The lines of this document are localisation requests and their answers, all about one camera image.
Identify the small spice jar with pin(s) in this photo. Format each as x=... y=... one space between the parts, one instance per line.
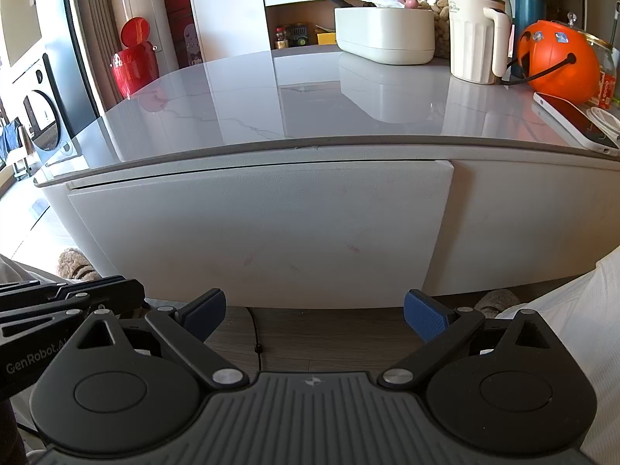
x=281 y=38

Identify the yellow box on shelf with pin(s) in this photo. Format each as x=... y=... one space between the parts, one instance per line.
x=326 y=38

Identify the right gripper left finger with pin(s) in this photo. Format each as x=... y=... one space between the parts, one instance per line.
x=182 y=334

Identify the teal thermos bottle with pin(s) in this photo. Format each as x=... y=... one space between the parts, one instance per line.
x=527 y=12

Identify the orange pumpkin bucket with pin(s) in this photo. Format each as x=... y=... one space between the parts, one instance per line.
x=557 y=60

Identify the white smartphone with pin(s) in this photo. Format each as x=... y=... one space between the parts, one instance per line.
x=577 y=124

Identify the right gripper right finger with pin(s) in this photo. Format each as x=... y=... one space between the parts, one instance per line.
x=445 y=334

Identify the white oval container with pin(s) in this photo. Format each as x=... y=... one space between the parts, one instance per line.
x=386 y=36

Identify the white ribbed pitcher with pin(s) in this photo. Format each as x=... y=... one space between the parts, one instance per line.
x=479 y=39

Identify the fluffy brown slipper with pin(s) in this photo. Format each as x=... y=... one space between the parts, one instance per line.
x=73 y=264

